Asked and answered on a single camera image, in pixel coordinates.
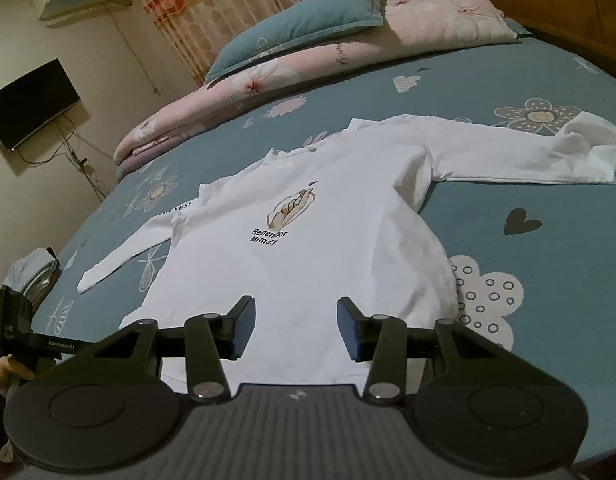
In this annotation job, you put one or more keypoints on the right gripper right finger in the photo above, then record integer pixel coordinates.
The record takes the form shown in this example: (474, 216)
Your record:
(472, 402)

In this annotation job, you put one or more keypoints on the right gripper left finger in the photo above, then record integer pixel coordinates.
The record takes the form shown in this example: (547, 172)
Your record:
(123, 397)

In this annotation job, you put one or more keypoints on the white long-sleeve shirt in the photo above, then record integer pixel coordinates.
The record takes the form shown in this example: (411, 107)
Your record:
(299, 230)

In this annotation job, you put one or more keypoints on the person's left hand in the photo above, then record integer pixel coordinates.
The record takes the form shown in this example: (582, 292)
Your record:
(10, 368)

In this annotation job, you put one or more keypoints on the person's grey trouser leg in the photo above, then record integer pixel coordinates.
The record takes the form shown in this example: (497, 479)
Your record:
(34, 275)

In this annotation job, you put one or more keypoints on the pink floral folded quilt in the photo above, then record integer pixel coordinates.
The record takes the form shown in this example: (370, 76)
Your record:
(411, 28)

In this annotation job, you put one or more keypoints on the teal pillow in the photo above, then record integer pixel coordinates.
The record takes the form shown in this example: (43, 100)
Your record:
(306, 22)

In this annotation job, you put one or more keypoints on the wall-mounted black television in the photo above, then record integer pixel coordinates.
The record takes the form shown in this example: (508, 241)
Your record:
(33, 100)

